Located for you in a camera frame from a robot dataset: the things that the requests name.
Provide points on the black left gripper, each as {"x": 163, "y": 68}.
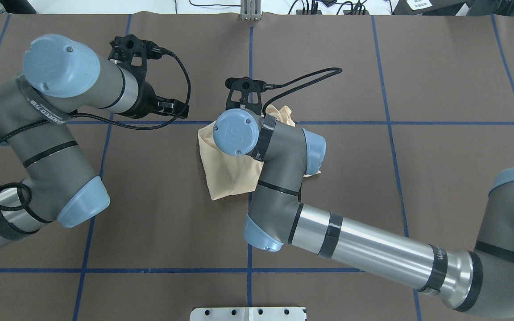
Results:
{"x": 144, "y": 100}

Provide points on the cream long-sleeve printed shirt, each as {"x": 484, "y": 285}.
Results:
{"x": 231, "y": 175}

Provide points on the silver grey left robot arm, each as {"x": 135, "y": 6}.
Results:
{"x": 58, "y": 76}

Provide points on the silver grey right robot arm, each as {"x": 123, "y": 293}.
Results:
{"x": 479, "y": 282}

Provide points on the blue tape grid lines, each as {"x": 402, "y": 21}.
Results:
{"x": 418, "y": 125}

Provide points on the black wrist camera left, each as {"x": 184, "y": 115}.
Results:
{"x": 132, "y": 53}

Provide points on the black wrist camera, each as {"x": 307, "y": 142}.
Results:
{"x": 245, "y": 86}
{"x": 132, "y": 53}

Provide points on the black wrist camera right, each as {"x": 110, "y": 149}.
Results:
{"x": 245, "y": 86}

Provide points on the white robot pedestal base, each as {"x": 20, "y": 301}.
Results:
{"x": 279, "y": 313}

